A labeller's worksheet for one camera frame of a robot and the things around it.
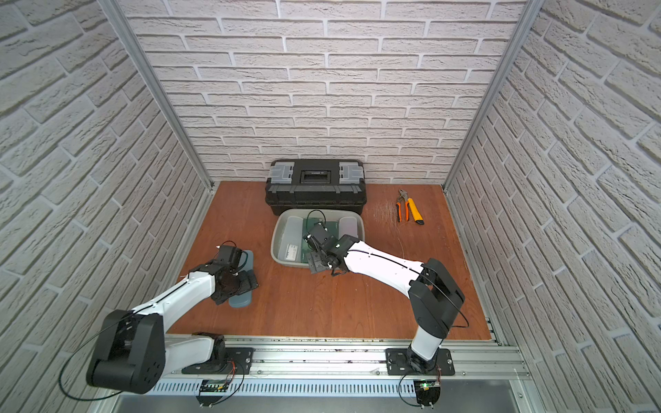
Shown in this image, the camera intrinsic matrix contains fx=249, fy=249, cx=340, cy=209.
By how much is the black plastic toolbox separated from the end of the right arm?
0.97ft

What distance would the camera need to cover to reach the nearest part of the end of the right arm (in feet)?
1.96

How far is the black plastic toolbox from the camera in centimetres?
98
